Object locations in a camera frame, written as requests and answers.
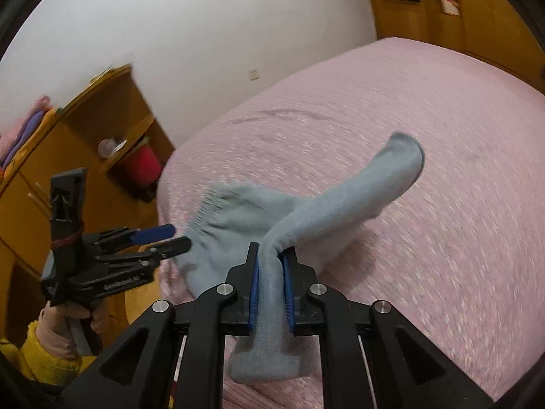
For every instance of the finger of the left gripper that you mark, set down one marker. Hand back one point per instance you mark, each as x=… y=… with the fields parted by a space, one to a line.
x=168 y=249
x=132 y=237

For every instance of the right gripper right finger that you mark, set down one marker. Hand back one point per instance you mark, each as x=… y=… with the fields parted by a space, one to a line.
x=372 y=356

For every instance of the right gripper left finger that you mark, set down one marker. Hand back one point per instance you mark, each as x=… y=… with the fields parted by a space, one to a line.
x=173 y=350

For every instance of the grey knit pants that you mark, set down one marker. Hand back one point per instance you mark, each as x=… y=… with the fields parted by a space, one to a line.
x=233 y=216

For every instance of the yellow sleeve forearm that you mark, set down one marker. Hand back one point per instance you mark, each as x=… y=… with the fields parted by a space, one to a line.
x=46 y=357

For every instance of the left hand pink glove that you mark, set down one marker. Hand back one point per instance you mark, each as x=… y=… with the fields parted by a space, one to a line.
x=54 y=333

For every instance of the red object on shelf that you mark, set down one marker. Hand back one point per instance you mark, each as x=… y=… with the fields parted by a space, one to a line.
x=142 y=166

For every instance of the round clear jar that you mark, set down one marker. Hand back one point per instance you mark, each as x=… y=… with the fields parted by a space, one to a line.
x=109 y=147

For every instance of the wooden bedside cabinet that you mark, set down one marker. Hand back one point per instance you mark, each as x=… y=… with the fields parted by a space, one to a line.
x=68 y=138

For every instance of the pink floral bed sheet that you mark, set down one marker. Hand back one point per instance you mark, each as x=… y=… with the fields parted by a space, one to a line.
x=460 y=254

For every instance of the folded pink purple clothes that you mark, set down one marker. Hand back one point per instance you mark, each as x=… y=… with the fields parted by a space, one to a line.
x=16 y=137

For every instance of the wooden wardrobe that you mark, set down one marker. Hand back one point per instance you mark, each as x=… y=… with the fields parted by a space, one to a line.
x=506 y=33

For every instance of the white wall socket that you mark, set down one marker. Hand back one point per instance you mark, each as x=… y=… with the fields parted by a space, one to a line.
x=254 y=74

